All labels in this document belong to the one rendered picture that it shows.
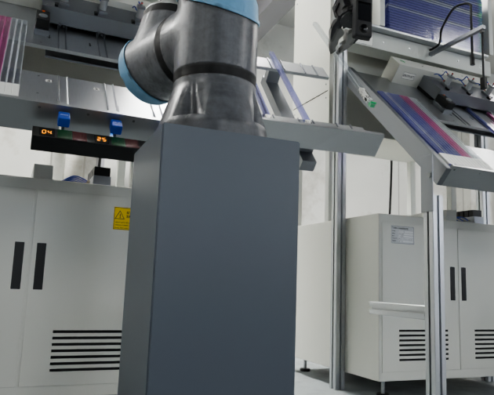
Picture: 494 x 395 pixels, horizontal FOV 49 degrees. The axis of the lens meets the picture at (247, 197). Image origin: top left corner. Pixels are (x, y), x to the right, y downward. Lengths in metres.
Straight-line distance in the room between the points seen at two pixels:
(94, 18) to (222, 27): 1.02
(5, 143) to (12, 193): 3.42
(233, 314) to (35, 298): 0.93
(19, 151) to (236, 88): 4.26
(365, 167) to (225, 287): 5.35
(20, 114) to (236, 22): 0.63
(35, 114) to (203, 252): 0.70
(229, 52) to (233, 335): 0.36
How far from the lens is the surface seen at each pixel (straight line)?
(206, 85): 0.71
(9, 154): 4.91
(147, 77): 0.86
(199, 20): 0.75
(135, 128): 1.27
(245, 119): 0.69
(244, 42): 0.75
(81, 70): 1.97
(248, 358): 0.66
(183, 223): 0.62
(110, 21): 1.74
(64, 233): 1.51
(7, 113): 1.25
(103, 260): 1.52
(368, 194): 5.92
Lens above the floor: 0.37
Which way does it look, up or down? 9 degrees up
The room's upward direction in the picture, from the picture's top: 2 degrees clockwise
